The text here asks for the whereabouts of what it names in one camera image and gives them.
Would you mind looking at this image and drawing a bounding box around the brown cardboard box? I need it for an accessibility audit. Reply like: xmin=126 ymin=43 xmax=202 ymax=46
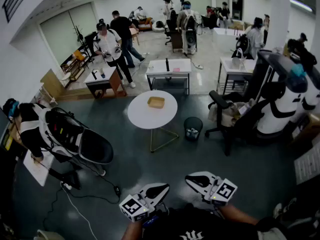
xmin=291 ymin=112 xmax=320 ymax=145

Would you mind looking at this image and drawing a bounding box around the wooden chair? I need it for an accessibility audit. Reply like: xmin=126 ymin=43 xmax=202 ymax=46
xmin=128 ymin=27 xmax=141 ymax=47

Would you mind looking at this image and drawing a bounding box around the person's right forearm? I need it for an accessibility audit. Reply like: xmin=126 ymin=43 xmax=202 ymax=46
xmin=216 ymin=203 xmax=260 ymax=226

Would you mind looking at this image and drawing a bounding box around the white plastic bin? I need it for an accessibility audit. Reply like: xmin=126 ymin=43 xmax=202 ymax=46
xmin=33 ymin=229 xmax=60 ymax=240

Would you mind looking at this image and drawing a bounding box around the small wooden side table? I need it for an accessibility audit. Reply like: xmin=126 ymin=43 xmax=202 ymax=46
xmin=83 ymin=66 xmax=128 ymax=100

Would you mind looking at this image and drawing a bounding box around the black mesh waste bin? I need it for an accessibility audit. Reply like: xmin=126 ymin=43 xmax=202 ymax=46
xmin=183 ymin=116 xmax=204 ymax=142

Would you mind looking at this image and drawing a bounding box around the beige crumpled jacket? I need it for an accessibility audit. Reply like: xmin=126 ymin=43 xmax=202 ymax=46
xmin=208 ymin=100 xmax=253 ymax=128

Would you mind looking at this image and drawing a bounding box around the person's black t-shirt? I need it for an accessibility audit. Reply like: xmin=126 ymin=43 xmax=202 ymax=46
xmin=142 ymin=203 xmax=285 ymax=240

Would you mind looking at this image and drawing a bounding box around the light wooden panel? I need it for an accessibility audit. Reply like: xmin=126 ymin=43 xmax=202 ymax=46
xmin=39 ymin=68 xmax=66 ymax=100

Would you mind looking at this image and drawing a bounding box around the white sink table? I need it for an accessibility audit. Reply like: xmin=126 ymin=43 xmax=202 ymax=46
xmin=145 ymin=58 xmax=193 ymax=95

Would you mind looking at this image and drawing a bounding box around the long ceiling tube light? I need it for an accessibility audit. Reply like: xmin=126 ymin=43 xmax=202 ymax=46
xmin=289 ymin=0 xmax=314 ymax=13

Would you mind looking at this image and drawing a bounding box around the person's left forearm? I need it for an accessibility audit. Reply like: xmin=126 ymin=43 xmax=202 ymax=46
xmin=121 ymin=218 xmax=146 ymax=240

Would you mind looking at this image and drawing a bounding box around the white bean bag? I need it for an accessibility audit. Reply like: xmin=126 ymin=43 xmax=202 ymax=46
xmin=151 ymin=20 xmax=166 ymax=33

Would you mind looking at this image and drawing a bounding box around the white round table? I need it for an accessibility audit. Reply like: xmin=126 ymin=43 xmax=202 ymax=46
xmin=127 ymin=90 xmax=180 ymax=153

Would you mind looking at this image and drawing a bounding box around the black coat rack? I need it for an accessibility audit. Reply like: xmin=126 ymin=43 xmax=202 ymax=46
xmin=73 ymin=25 xmax=85 ymax=49

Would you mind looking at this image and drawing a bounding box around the white standing fan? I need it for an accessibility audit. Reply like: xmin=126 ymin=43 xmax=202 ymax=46
xmin=185 ymin=29 xmax=198 ymax=49

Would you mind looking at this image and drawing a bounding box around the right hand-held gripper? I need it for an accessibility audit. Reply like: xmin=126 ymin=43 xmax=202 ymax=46
xmin=185 ymin=171 xmax=238 ymax=206

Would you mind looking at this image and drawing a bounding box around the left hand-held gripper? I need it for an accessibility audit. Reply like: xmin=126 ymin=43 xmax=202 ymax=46
xmin=119 ymin=183 xmax=171 ymax=223

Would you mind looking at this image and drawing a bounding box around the long white counter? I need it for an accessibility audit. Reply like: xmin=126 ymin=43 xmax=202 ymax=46
xmin=212 ymin=27 xmax=247 ymax=53

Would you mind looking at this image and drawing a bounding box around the black electronic box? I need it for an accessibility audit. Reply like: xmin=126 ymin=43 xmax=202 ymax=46
xmin=142 ymin=213 xmax=161 ymax=228

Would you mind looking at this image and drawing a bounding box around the white sink on metal stand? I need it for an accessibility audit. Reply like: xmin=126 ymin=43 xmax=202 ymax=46
xmin=216 ymin=56 xmax=258 ymax=95

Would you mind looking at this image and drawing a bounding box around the dark wooden cabinet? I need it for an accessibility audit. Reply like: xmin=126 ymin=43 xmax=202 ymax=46
xmin=171 ymin=28 xmax=185 ymax=53

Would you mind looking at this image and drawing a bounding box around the black office chair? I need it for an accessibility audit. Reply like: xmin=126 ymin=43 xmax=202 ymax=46
xmin=204 ymin=90 xmax=272 ymax=157

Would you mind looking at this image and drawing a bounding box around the large white black backpack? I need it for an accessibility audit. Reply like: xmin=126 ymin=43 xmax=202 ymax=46
xmin=41 ymin=106 xmax=115 ymax=165

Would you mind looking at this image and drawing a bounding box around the small white table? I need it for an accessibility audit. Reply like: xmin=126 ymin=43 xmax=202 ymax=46
xmin=23 ymin=150 xmax=55 ymax=187

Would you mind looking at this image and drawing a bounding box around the black swivel chair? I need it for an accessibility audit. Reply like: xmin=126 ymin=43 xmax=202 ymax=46
xmin=164 ymin=18 xmax=177 ymax=46

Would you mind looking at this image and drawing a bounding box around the orange sofa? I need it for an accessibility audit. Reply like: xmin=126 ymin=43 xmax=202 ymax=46
xmin=138 ymin=17 xmax=154 ymax=32

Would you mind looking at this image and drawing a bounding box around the white paper board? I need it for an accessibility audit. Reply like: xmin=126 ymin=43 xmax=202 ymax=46
xmin=293 ymin=146 xmax=320 ymax=185

